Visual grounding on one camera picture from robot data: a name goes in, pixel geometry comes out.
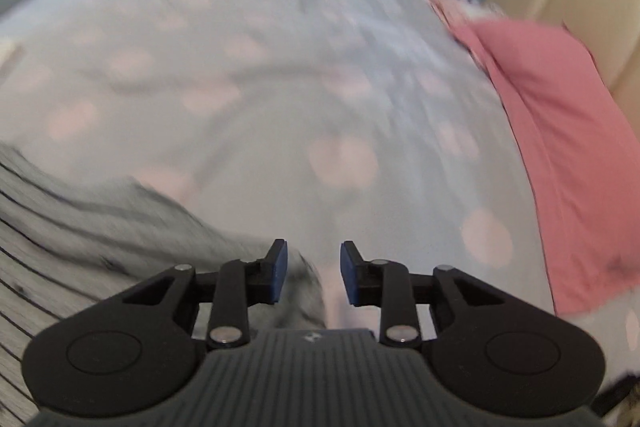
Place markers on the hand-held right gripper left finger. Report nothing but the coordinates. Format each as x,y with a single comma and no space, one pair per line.
278,271

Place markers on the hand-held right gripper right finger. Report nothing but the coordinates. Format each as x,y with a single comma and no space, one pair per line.
347,274

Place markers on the grey striped shirt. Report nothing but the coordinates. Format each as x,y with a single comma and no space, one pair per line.
75,247

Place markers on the grey bedspread with pink dots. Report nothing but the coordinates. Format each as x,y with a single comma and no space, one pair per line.
280,82

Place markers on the pink dotted pillow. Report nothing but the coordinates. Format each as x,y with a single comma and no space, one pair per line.
450,7

